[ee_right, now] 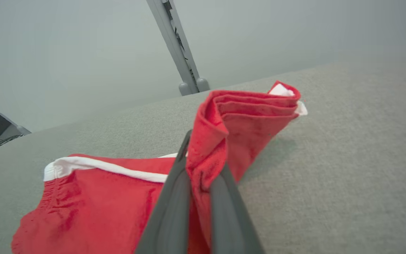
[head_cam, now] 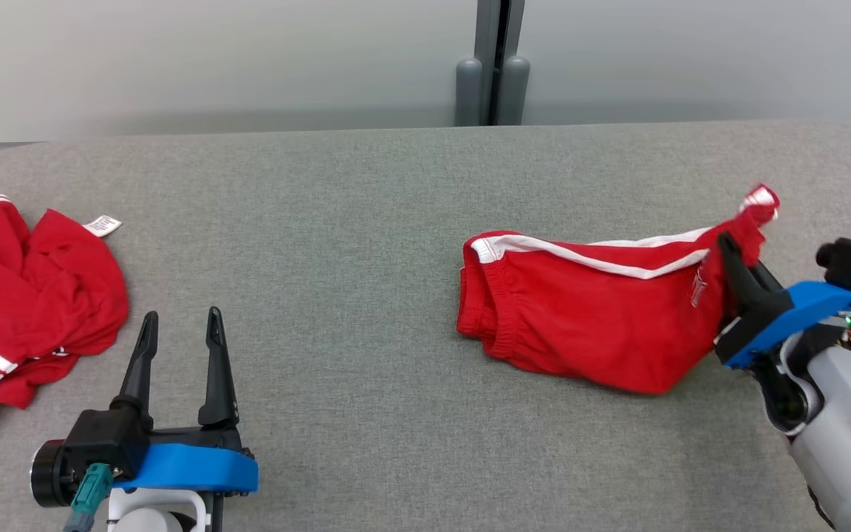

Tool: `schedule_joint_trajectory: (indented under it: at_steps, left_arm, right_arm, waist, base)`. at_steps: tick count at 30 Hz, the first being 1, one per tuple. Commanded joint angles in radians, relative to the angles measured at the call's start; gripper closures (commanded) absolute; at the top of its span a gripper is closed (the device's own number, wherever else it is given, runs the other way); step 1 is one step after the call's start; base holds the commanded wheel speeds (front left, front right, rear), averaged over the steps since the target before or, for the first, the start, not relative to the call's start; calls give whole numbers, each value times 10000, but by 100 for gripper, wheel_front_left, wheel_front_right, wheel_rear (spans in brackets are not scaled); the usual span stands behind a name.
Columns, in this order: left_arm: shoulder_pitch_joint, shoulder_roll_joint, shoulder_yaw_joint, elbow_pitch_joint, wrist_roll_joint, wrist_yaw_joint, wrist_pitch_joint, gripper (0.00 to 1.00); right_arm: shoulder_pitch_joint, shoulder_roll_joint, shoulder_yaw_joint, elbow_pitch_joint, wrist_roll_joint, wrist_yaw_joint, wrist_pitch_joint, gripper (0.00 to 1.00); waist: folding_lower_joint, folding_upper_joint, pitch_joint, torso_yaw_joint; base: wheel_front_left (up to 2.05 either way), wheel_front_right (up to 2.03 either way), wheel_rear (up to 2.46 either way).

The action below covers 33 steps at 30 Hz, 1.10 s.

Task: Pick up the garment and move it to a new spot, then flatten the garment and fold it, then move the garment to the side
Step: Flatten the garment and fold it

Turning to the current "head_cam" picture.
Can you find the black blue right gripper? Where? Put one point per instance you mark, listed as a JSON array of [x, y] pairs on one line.
[[787, 314]]

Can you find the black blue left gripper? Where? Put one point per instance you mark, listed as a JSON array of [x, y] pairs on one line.
[[189, 469]]

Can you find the red Bulls 23 jersey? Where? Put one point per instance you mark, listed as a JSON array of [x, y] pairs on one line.
[[41, 295]]

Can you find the red shorts white side stripe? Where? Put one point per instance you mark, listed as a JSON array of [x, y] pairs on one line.
[[588, 318]]

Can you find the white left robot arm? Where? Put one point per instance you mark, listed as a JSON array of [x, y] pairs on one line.
[[159, 521]]

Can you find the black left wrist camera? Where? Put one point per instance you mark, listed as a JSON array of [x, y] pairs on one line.
[[108, 440]]

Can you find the grey metal partition post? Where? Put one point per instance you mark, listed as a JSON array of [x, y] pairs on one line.
[[492, 66]]

